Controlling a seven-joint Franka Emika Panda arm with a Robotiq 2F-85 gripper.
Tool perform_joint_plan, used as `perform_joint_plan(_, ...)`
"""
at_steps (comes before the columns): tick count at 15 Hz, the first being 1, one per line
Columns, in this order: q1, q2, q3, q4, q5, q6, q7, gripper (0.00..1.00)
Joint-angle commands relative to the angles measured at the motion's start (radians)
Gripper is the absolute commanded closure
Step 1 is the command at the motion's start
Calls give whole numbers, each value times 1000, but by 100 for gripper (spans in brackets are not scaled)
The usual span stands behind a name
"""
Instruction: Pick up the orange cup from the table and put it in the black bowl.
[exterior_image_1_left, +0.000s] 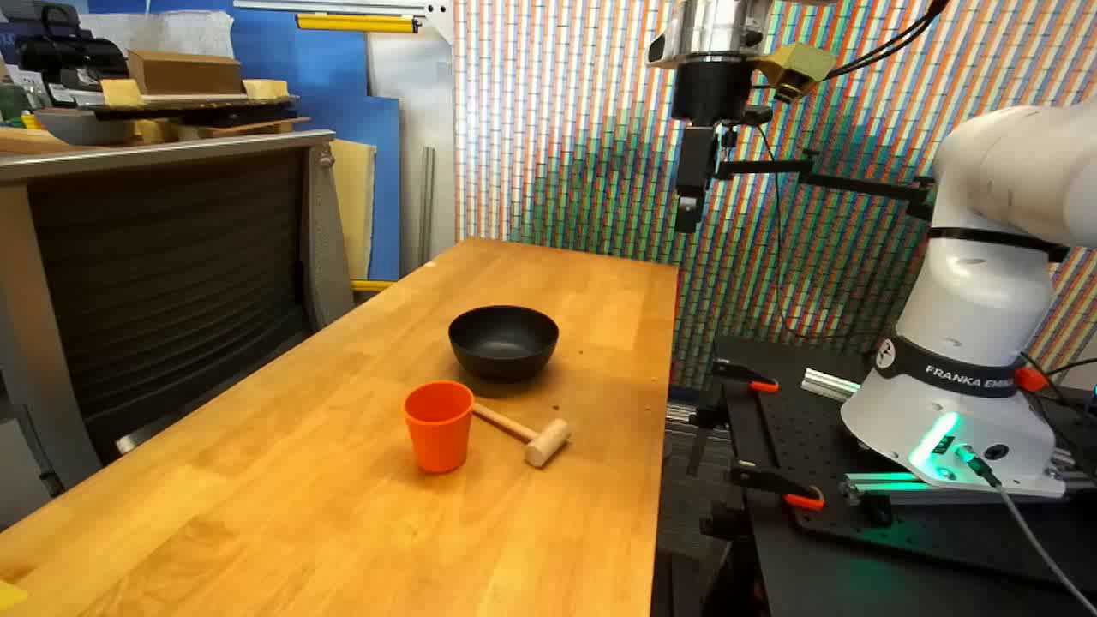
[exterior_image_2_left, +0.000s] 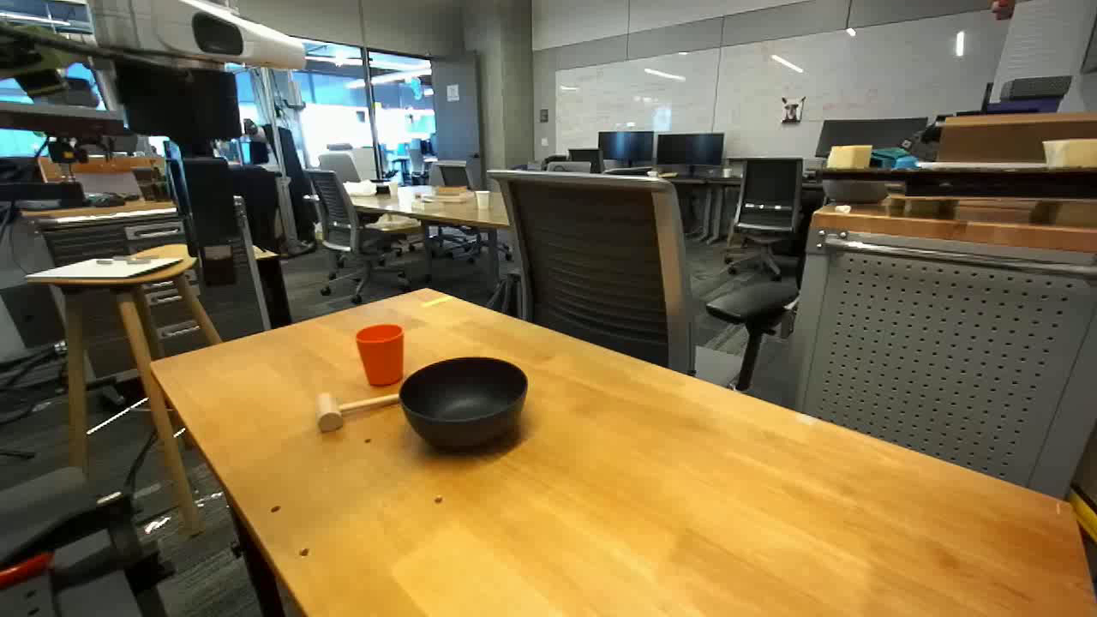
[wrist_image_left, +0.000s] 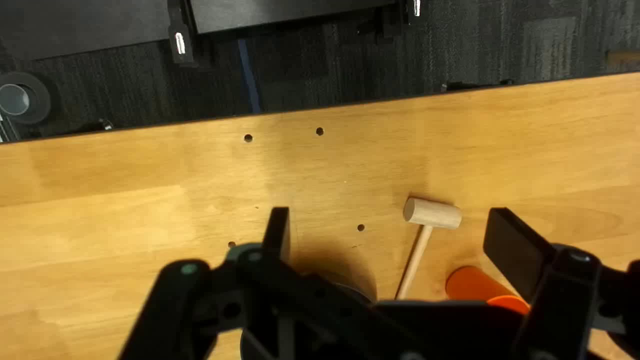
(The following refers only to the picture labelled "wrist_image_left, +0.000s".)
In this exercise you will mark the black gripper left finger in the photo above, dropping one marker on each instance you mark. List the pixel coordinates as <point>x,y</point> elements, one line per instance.
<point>276,236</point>

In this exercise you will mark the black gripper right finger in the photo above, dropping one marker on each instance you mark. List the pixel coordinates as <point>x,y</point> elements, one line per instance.
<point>517,251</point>

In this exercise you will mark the orange plastic cup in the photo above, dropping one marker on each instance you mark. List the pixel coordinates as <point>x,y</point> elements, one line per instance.
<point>470,283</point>

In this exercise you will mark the small wooden mallet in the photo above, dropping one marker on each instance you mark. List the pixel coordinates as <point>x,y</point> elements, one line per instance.
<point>429,217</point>

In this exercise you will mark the black chair caster wheel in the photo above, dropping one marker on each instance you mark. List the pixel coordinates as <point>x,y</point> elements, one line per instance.
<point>25,98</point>

